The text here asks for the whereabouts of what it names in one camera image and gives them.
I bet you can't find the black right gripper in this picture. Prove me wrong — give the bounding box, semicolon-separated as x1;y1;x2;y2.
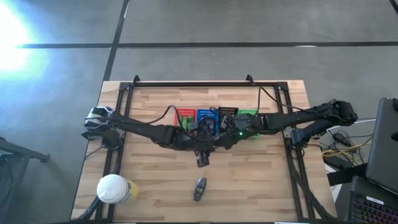
217;113;264;151

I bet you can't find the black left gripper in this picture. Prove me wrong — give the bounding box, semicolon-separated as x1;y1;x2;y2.
172;121;218;168

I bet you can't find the black plastic basket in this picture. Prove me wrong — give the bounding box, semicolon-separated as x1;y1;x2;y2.
217;106;240;125

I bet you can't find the green plastic basket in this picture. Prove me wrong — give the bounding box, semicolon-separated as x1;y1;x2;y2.
238;108;264;140

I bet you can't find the blue plastic basket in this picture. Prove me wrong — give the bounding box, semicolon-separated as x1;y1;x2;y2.
195;108;220;138

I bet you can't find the red plastic basket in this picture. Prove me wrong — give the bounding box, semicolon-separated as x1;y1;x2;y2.
174;108;197;133

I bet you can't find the white-lidded wipes canister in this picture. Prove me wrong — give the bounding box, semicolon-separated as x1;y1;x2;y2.
96;173;140;205

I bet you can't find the black power adapter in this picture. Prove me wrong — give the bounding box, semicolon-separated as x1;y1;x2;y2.
331;131;353;147

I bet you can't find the grey laptop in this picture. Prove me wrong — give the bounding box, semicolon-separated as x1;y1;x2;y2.
366;96;398;196

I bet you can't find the backlit black keyboard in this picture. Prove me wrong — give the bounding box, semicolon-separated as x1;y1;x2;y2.
348;176;398;224

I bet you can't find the dark side stand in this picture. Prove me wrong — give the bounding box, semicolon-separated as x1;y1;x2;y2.
0;136;51;164

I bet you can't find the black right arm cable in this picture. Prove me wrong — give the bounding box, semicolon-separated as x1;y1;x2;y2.
256;86;306;116

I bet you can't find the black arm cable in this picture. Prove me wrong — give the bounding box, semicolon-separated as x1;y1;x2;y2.
145;105;187;132
256;86;306;116

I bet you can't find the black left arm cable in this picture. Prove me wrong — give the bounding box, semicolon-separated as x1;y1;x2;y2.
145;105;187;132

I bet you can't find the black aluminium table frame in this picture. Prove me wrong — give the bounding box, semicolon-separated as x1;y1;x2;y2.
74;74;338;222

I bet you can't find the yellow cable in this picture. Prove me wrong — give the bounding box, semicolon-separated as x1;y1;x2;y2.
322;142;373;157

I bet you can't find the white cable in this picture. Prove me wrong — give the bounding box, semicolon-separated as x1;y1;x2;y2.
326;118;377;132

